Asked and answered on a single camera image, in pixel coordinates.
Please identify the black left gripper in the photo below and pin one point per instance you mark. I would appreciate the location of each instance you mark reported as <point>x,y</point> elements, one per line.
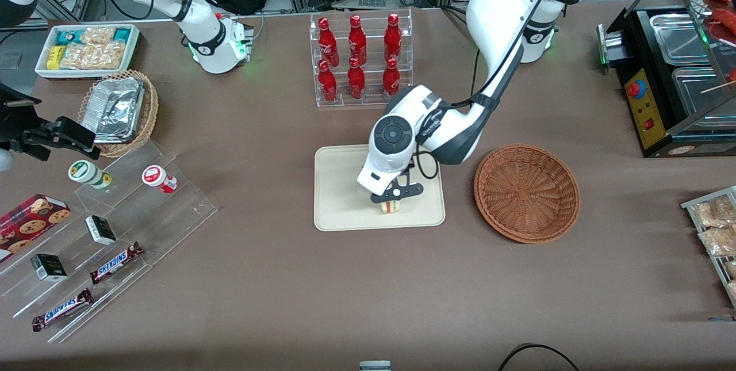
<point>411,164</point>

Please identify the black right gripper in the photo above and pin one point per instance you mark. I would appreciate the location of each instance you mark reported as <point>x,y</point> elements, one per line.
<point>22,123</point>

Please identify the triangular sandwich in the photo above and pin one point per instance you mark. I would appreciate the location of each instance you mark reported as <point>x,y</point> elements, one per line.
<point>390,207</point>

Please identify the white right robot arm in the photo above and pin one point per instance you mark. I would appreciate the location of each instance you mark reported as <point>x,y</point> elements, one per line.
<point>201,43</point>

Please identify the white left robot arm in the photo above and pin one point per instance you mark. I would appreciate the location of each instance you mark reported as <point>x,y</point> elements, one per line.
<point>506,8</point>

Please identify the beige rectangular tray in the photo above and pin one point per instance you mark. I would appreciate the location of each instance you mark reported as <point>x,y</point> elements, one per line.
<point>339,192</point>

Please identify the light wicker basket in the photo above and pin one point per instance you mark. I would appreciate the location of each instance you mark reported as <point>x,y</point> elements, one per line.
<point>150,112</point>

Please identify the brown wicker basket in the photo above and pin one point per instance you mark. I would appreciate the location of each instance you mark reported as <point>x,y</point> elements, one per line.
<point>526,192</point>

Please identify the green lid cup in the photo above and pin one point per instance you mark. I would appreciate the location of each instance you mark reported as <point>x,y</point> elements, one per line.
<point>86,173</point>

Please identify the stack of foil trays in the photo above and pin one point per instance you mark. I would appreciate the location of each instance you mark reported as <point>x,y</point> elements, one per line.
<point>112,109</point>

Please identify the white plastic snack bin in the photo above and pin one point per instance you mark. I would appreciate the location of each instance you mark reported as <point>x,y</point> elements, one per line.
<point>43,69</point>

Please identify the yellow snack packet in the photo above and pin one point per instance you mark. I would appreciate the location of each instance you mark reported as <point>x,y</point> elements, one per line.
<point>54,57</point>

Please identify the clear bag of crackers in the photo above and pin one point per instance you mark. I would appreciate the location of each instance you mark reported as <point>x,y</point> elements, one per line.
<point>95,56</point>
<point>98,36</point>

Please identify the teal snack packet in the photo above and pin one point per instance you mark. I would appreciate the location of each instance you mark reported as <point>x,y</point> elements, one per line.
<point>122,34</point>
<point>66,37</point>

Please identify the red lid cup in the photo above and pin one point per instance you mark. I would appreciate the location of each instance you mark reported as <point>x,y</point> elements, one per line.
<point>156,178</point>

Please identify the red cookie box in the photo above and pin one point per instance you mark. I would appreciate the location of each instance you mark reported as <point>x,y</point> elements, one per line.
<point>31,224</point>

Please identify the small black box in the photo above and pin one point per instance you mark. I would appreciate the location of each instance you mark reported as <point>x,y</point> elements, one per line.
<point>48,268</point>
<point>100,230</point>

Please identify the clear acrylic bottle rack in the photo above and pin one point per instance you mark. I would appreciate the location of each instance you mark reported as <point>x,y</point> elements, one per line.
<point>371,100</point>

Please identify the red cola bottle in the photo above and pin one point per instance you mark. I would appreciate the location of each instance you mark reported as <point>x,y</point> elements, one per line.
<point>328,43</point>
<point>357,40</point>
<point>328,83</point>
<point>356,80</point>
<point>393,37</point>
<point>391,77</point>

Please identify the clear acrylic stepped stand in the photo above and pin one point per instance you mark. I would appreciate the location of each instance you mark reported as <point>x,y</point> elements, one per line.
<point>167,215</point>

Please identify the snickers bar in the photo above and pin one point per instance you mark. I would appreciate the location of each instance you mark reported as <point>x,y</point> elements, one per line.
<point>62,309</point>
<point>115,263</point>

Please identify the grey device at table edge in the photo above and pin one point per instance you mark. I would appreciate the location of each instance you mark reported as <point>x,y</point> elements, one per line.
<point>375,366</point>

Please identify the black hot food display case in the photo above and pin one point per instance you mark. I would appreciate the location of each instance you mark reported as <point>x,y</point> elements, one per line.
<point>647,106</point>

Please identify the clear bag of fried snacks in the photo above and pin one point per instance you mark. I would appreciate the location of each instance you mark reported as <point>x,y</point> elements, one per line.
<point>720,240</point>
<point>716,213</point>
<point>731,268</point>
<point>732,289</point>

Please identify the steel food pan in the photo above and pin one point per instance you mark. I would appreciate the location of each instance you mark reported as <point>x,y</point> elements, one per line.
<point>678,37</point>
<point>698,95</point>

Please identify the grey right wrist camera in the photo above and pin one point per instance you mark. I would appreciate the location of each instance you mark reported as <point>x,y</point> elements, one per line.
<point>5,160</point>

